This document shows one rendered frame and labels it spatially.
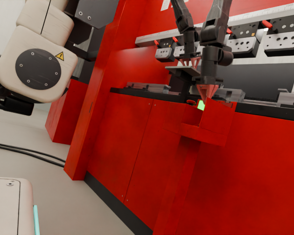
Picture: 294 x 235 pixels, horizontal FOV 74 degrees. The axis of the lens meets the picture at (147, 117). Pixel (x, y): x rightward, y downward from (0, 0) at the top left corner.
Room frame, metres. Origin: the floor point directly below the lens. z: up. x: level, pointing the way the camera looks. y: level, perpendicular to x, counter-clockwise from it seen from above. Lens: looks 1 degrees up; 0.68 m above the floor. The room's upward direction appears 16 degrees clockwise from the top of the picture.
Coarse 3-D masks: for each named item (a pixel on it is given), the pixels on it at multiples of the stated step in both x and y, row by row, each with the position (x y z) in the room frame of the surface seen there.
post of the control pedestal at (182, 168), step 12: (180, 144) 0.78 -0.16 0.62; (192, 144) 0.75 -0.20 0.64; (180, 156) 0.77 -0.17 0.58; (192, 156) 0.76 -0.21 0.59; (180, 168) 0.75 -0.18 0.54; (192, 168) 0.77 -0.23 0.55; (168, 180) 0.79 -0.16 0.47; (180, 180) 0.74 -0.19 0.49; (168, 192) 0.77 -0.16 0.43; (180, 192) 0.75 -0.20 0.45; (168, 204) 0.76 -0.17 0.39; (180, 204) 0.76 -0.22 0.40; (168, 216) 0.74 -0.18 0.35; (156, 228) 0.78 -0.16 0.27; (168, 228) 0.75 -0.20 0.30
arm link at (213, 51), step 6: (204, 48) 0.68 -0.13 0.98; (210, 48) 0.67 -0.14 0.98; (216, 48) 0.67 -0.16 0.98; (222, 48) 0.70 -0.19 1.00; (204, 54) 0.68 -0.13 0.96; (210, 54) 0.67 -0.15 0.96; (216, 54) 0.67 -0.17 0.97; (204, 60) 0.68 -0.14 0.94; (210, 60) 0.67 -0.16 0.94; (216, 60) 0.68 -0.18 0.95
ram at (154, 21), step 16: (160, 0) 1.67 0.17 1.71; (192, 0) 1.39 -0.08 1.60; (208, 0) 1.28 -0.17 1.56; (240, 0) 1.11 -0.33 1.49; (256, 0) 1.04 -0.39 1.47; (272, 0) 0.98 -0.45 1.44; (288, 0) 0.92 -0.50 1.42; (144, 16) 1.80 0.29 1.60; (160, 16) 1.63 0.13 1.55; (192, 16) 1.36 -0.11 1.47; (256, 16) 1.02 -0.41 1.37; (272, 16) 0.96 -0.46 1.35; (144, 32) 1.75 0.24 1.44
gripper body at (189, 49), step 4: (184, 44) 1.04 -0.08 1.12; (188, 44) 1.02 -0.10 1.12; (192, 44) 1.02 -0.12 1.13; (184, 48) 1.05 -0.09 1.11; (188, 48) 1.03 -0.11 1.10; (192, 48) 1.03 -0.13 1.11; (184, 52) 1.06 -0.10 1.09; (188, 52) 1.03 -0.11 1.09; (192, 52) 1.03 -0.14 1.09; (196, 52) 1.02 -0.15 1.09; (200, 52) 1.04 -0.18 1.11
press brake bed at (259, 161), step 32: (128, 96) 1.52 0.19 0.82; (128, 128) 1.44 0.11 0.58; (160, 128) 1.20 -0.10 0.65; (256, 128) 0.81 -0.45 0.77; (288, 128) 0.73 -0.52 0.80; (96, 160) 1.66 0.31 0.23; (128, 160) 1.36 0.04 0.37; (160, 160) 1.15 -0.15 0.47; (224, 160) 0.88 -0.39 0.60; (256, 160) 0.78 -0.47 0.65; (288, 160) 0.71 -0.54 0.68; (96, 192) 1.57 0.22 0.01; (128, 192) 1.29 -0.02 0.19; (160, 192) 1.10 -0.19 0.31; (192, 192) 0.96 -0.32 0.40; (224, 192) 0.85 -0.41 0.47; (256, 192) 0.76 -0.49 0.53; (288, 192) 0.69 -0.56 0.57; (128, 224) 1.23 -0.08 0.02; (192, 224) 0.92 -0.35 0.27; (224, 224) 0.82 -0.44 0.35; (256, 224) 0.74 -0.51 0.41; (288, 224) 0.67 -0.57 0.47
